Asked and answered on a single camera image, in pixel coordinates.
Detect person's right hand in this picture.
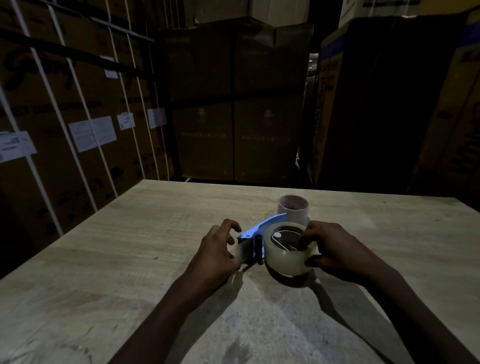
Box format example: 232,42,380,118
299,220,391,289

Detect person's left hand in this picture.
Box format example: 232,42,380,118
184,218,244,299

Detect clear packing tape roll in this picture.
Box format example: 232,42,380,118
263,222,319,278

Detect blue metal tape dispenser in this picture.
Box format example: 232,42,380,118
237,213,308,267

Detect person's right forearm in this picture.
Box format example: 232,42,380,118
362,264,480,364

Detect person's left forearm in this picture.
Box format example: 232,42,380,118
108,273,222,364

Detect empty cardboard tape core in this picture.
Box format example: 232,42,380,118
277,194,310,226

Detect white paper label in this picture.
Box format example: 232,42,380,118
146,107,168,130
116,112,136,131
68,116,117,153
0,131,37,163
100,55,119,80

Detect tall cardboard box blue print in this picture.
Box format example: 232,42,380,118
308,14,469,193

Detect tall brown cardboard box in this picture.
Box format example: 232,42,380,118
408,9,480,211

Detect pale cardboard box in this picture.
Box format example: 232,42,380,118
338,0,480,29
193,0,311,28

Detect white packing straps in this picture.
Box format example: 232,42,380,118
0,0,171,238

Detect large strapped cardboard box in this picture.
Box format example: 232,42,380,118
0,0,175,263

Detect dark metal rack frame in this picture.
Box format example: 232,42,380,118
0,0,182,181

